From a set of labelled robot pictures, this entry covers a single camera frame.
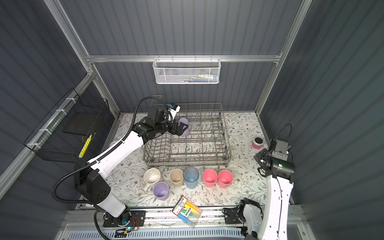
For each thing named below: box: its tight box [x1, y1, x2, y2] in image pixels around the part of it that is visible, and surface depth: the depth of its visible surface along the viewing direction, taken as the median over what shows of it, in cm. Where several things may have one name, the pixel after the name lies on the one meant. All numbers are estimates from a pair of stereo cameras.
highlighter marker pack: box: [171, 195, 203, 228], surface depth 77 cm
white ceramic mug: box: [143, 167, 161, 193], surface depth 82 cm
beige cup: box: [169, 168, 184, 187], surface depth 84 cm
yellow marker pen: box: [78, 134, 93, 158], surface depth 71 cm
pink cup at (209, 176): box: [202, 168, 218, 188], surface depth 86 cm
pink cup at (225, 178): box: [217, 169, 233, 189], surface depth 86 cm
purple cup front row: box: [153, 182, 169, 201], surface depth 82 cm
